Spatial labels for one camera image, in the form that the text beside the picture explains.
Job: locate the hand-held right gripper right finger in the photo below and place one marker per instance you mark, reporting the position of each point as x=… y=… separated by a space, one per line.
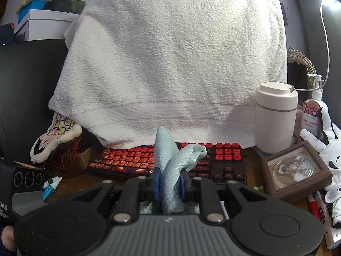
x=183 y=185

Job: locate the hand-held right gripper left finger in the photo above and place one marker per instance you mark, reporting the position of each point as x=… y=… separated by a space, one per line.
x=156 y=184

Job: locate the light blue cleaning cloth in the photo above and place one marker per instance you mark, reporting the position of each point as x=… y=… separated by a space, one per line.
x=170 y=170

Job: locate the person's left hand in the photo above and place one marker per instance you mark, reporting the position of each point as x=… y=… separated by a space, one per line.
x=6 y=238

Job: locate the blue tube white cap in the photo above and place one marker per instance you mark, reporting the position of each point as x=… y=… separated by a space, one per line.
x=48 y=193

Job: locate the white tube green cap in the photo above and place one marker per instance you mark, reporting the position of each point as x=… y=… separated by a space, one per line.
x=52 y=182

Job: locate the red and black keyboard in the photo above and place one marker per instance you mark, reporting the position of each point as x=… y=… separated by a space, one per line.
x=125 y=160

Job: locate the cream cartoon plush cushion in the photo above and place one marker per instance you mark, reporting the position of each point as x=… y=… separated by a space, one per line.
x=64 y=130

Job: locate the brown cardboard box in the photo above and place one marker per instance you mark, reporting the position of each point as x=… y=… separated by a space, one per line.
x=86 y=156

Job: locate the green packet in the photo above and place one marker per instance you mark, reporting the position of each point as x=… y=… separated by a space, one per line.
x=257 y=188

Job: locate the black computer case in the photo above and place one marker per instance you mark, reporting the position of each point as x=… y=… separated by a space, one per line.
x=26 y=85

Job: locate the white cylindrical humidifier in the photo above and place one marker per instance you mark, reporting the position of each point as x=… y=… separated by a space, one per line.
x=274 y=117

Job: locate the white terry towel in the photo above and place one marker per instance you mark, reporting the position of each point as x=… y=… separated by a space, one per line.
x=173 y=58

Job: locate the red marker pen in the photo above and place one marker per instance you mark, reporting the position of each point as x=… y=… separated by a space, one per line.
x=314 y=208

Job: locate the white pump bottle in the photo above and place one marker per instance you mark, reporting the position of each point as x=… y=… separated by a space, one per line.
x=311 y=117

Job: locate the dark blue bag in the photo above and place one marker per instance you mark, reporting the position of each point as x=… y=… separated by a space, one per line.
x=6 y=33

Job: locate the white plush dog toy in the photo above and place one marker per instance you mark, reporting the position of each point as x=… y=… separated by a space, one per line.
x=333 y=154

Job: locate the white storage box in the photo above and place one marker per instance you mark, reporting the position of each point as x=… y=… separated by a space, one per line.
x=40 y=25

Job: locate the white and red book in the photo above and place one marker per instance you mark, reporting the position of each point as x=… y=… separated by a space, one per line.
x=333 y=234

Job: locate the ornate framed mirror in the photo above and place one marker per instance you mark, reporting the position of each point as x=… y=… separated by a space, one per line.
x=298 y=69

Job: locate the blue box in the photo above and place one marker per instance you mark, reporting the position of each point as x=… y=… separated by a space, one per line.
x=34 y=5

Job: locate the black house-shaped box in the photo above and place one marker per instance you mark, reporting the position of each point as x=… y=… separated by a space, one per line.
x=60 y=4

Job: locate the dark green box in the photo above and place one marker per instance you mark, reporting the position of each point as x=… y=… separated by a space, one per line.
x=78 y=8

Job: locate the wooden shadow box frame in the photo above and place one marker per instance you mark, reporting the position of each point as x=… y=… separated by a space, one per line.
x=293 y=170

